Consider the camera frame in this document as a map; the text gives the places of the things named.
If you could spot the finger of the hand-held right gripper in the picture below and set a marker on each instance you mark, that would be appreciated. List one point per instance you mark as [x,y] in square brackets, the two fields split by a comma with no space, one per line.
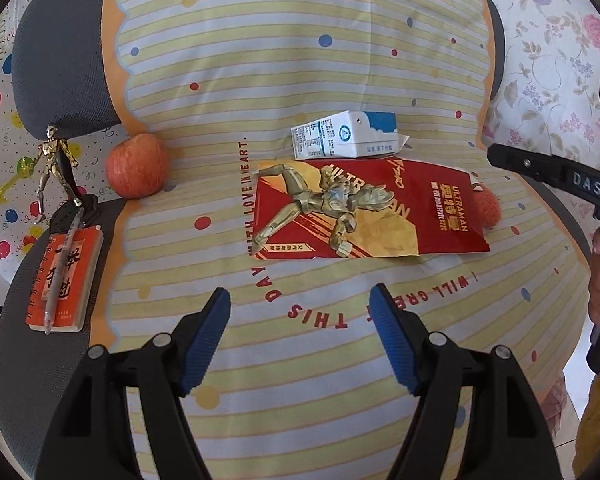
[530,165]

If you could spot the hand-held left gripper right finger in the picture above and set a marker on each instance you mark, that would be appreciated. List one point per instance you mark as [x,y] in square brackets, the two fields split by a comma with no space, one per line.
[395,340]

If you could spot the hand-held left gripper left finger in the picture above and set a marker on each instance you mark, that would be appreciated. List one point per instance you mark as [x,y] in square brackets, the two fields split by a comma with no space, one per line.
[205,345]

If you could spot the red printed paper packet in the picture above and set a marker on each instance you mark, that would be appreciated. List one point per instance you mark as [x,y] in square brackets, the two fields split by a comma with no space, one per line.
[440,220]

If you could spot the white blue milk carton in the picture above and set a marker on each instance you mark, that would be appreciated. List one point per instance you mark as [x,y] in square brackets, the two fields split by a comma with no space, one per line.
[340,135]

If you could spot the red fuzzy toy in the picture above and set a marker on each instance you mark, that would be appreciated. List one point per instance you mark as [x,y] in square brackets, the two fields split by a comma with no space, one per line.
[490,207]

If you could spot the orange notebook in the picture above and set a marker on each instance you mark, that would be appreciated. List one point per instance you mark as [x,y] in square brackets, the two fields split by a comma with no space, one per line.
[82,270]

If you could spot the grey pen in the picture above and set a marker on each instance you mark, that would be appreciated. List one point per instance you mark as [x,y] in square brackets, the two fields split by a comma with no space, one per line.
[55,300]

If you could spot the black figure stand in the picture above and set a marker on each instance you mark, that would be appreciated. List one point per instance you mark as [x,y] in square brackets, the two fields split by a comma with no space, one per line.
[87,205]

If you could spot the red apple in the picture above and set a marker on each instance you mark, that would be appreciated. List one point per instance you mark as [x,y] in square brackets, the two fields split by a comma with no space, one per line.
[137,165]

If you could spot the beige fuzzy mat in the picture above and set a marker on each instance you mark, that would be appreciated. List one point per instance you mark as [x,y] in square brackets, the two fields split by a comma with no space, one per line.
[597,420]

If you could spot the gold action figure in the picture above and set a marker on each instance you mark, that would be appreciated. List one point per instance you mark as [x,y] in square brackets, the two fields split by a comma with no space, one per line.
[55,155]

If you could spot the yellow striped dotted cloth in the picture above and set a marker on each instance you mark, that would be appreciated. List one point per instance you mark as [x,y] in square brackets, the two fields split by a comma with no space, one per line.
[280,60]

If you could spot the balloon print backdrop cloth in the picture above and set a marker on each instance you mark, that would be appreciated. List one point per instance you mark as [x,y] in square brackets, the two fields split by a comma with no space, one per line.
[5,125]

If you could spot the grey office chair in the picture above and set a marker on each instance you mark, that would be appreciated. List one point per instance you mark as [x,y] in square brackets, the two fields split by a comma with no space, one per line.
[55,60]

